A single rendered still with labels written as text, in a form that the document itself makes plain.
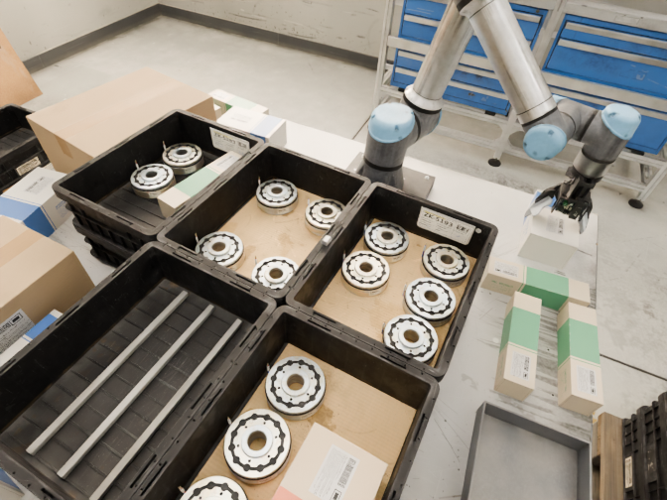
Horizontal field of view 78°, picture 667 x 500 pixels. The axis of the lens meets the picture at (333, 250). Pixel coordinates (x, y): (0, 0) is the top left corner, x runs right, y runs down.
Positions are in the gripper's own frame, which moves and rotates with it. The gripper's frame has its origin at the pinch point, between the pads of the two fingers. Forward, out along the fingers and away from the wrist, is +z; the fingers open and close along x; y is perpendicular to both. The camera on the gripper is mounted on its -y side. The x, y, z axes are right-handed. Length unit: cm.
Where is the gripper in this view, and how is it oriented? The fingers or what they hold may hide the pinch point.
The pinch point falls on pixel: (552, 223)
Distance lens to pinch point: 130.9
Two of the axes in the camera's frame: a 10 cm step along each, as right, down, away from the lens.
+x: 9.1, 3.3, -2.3
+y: -4.0, 6.7, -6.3
